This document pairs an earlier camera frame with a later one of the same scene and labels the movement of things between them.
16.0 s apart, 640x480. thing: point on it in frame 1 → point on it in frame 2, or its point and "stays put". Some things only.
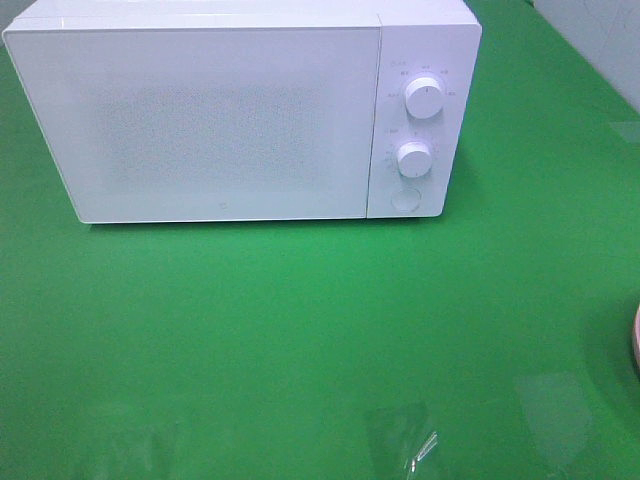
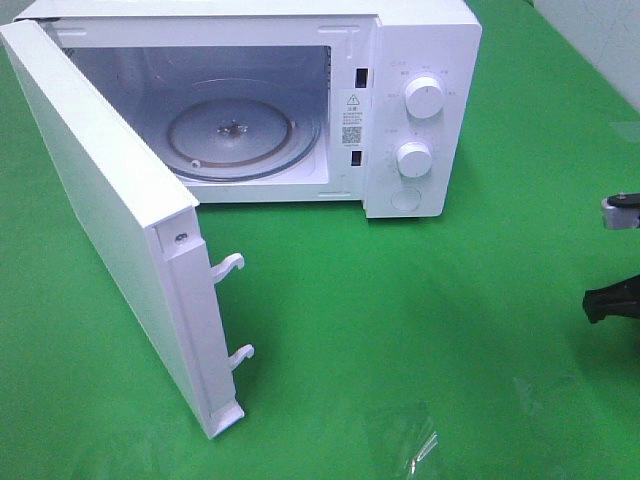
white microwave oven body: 176,111 stays put
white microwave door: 206,124 → 148,208
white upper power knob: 424,97 stays put
